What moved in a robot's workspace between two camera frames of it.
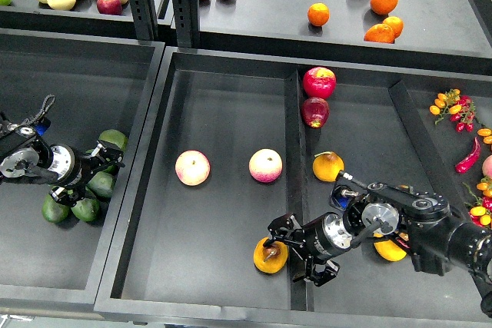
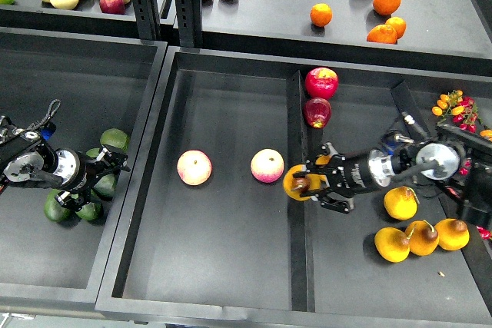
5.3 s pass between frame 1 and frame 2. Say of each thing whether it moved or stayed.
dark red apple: stayed
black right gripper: moved
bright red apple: stayed
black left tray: stayed
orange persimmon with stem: moved
